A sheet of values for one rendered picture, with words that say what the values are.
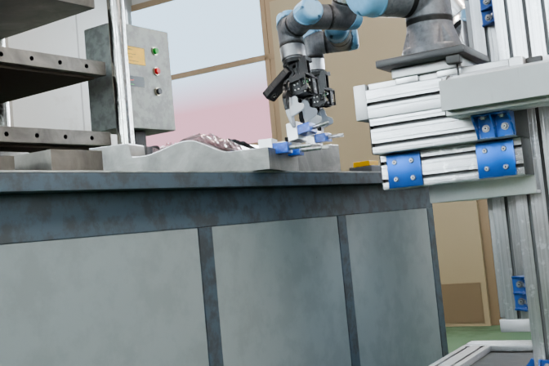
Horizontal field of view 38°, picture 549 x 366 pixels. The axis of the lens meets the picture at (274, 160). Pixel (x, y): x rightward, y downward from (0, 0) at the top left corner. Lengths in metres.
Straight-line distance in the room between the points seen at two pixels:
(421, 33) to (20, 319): 1.13
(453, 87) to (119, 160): 0.88
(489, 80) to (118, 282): 0.90
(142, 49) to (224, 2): 2.42
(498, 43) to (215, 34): 3.58
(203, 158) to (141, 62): 1.15
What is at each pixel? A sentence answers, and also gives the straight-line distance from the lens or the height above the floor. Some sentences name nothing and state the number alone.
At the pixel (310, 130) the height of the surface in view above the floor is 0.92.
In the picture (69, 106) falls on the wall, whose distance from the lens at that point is 5.36.
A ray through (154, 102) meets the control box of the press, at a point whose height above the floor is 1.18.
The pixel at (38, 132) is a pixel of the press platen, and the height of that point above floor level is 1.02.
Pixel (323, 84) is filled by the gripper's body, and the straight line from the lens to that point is 2.65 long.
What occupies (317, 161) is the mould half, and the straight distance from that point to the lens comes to 2.39.
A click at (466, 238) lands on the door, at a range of 4.67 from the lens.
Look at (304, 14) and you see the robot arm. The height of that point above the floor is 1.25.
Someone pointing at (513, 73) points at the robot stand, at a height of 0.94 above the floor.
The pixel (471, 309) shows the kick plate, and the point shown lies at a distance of 4.71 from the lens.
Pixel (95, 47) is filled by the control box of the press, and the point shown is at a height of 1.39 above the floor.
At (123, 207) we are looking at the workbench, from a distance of 1.73.
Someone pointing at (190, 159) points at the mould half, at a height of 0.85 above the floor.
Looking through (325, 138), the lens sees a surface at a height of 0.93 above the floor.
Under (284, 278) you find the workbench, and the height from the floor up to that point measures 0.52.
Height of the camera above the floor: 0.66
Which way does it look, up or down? 5 degrees up
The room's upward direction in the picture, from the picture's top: 5 degrees counter-clockwise
